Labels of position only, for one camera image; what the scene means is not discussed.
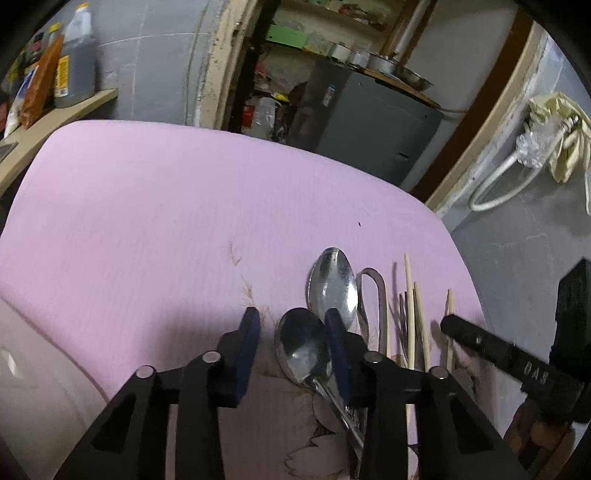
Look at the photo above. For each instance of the white and blue bag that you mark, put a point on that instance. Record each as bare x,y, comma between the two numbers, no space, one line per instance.
21,99

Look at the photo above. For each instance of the large metal spoon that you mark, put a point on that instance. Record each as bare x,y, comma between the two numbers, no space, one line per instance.
332,284

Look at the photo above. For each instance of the orange snack packet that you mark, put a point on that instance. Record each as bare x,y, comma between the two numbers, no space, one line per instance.
41,83

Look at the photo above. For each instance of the white cushion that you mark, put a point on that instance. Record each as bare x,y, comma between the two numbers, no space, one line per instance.
37,392

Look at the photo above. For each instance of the crumpled clear plastic wrap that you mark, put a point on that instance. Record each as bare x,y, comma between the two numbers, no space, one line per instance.
530,150

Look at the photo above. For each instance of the wooden shelf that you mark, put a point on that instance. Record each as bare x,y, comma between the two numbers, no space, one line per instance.
78,107

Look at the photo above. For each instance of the green box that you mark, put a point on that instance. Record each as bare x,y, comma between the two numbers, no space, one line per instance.
286,37

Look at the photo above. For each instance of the metal fork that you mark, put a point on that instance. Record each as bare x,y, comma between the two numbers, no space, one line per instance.
402,318

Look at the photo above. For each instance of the plastic bottle with red label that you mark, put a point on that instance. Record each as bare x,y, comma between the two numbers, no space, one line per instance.
258,115

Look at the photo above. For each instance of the grey metal cabinet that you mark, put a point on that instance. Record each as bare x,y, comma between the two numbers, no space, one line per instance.
369,124

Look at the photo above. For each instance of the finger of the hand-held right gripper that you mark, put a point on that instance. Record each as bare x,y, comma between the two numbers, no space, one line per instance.
480,344

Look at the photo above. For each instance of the metal pot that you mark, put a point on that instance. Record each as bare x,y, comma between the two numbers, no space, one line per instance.
381,63

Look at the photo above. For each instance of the small metal spoon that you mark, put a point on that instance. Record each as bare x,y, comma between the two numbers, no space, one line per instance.
300,344

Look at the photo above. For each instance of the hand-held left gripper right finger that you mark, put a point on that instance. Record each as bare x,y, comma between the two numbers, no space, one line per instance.
336,355

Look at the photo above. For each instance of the jug of dark liquid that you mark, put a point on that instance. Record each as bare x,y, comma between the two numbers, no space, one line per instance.
78,60

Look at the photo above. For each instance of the metal bowl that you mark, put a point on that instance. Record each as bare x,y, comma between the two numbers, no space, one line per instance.
413,78

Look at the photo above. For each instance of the wooden chopstick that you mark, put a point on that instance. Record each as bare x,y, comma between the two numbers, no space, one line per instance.
450,318
421,323
408,300

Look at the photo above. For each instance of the person's right hand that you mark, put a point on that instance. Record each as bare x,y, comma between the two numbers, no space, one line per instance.
533,436

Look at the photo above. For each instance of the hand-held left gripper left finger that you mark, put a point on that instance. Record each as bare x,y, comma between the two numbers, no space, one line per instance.
247,353

